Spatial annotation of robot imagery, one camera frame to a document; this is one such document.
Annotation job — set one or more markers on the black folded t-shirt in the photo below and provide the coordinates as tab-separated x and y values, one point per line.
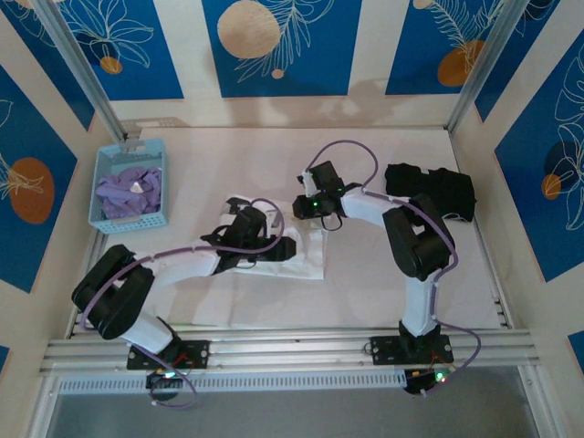
447	187

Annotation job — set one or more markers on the aluminium frame post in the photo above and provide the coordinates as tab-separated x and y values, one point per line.
483	64
73	50

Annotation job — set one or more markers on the purple crumpled cloth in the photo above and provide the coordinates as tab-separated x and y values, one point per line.
123	191

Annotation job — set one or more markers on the small black circuit board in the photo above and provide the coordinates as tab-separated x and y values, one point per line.
417	383
159	381

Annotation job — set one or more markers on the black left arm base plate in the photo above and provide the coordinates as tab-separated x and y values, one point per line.
196	353

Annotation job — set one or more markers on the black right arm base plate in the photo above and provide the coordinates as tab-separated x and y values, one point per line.
388	351

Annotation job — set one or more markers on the white t-shirt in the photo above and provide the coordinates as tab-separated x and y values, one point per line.
305	260

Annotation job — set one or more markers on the aluminium mounting rail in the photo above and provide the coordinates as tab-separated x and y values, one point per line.
292	347

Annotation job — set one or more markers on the light blue plastic basket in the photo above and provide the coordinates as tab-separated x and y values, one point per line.
157	150

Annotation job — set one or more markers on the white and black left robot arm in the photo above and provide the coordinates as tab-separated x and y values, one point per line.
187	269

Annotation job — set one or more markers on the grey metal corner bracket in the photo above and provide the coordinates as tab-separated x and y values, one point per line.
150	123

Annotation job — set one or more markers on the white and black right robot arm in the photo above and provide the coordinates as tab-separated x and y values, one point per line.
365	207

